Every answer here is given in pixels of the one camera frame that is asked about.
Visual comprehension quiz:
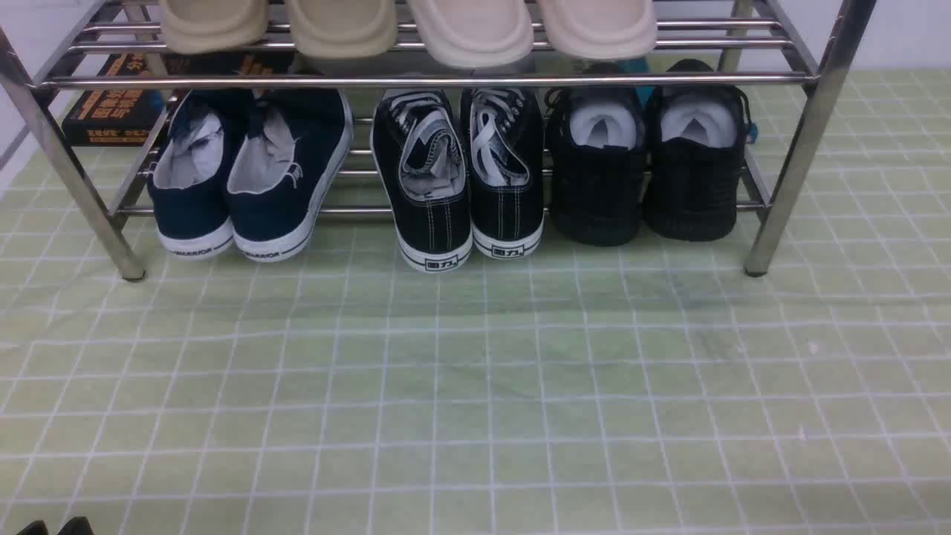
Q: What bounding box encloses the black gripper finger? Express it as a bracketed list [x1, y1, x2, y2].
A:
[58, 516, 95, 535]

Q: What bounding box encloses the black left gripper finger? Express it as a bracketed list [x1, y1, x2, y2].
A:
[16, 521, 50, 535]

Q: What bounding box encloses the navy slip-on shoe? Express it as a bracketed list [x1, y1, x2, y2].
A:
[225, 88, 354, 263]
[147, 88, 255, 260]

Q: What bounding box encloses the stainless steel shoe rack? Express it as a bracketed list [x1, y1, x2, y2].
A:
[2, 1, 875, 283]

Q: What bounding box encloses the black book orange text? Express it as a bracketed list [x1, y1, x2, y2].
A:
[62, 52, 294, 148]

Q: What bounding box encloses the beige slipper far left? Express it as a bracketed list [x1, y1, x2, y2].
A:
[159, 1, 269, 54]

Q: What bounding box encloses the beige slipper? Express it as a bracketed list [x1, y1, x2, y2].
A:
[285, 1, 398, 59]
[159, 1, 269, 54]

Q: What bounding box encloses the black canvas sneaker left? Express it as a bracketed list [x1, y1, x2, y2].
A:
[369, 88, 473, 273]

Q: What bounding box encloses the black canvas sneaker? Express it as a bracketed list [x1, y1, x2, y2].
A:
[461, 88, 545, 260]
[369, 88, 473, 273]

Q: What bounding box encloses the black canvas sneaker right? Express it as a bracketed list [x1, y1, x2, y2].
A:
[461, 88, 545, 260]

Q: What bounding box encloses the green checkered table cloth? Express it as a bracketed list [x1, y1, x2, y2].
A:
[1, 71, 950, 534]

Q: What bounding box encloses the cream slipper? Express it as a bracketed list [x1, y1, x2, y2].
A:
[407, 1, 534, 70]
[537, 1, 657, 60]

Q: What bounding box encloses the black knit sneaker left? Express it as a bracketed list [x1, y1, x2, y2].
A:
[545, 85, 646, 247]

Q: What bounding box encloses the black knit sneaker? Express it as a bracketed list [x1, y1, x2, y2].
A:
[545, 85, 646, 247]
[641, 84, 752, 241]

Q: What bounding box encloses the cream slipper far right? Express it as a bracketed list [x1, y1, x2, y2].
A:
[537, 1, 657, 60]

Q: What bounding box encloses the black knit sneaker right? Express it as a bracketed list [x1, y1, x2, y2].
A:
[641, 84, 752, 241]

